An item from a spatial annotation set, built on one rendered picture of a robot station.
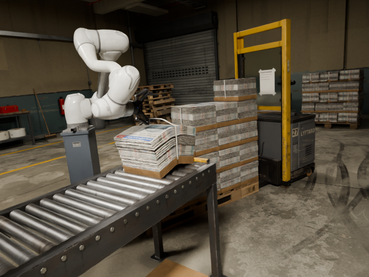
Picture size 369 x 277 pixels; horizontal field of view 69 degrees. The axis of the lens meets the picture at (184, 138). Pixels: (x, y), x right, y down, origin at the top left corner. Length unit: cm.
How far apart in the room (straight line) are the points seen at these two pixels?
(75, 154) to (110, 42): 89
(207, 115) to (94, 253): 181
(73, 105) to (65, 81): 740
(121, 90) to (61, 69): 830
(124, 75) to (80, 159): 110
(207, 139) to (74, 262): 186
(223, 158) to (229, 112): 46
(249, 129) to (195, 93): 733
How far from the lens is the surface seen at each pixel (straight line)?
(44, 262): 98
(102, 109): 129
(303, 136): 355
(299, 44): 883
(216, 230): 180
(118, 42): 178
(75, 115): 214
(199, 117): 253
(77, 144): 216
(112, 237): 111
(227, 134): 278
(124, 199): 128
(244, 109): 292
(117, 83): 125
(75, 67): 978
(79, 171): 221
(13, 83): 883
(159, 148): 143
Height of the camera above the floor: 129
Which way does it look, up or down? 12 degrees down
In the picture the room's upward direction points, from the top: 4 degrees counter-clockwise
